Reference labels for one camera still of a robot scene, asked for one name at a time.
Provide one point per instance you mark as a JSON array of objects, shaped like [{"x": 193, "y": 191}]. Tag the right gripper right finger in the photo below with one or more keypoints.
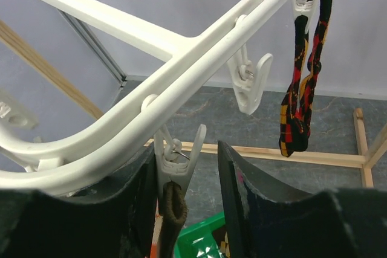
[{"x": 266, "y": 217}]

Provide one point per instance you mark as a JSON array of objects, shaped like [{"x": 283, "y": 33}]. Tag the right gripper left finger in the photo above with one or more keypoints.
[{"x": 111, "y": 218}]

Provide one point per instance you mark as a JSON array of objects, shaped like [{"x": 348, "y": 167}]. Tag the black red argyle sock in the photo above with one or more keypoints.
[{"x": 297, "y": 105}]

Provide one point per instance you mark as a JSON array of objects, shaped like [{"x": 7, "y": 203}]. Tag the brown yellow argyle sock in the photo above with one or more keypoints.
[{"x": 221, "y": 238}]

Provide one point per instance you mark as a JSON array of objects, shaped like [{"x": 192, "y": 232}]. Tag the green plastic tray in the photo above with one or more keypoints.
[{"x": 197, "y": 240}]

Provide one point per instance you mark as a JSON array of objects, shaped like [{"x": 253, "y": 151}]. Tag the wooden clothes rack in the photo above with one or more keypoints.
[{"x": 177, "y": 159}]

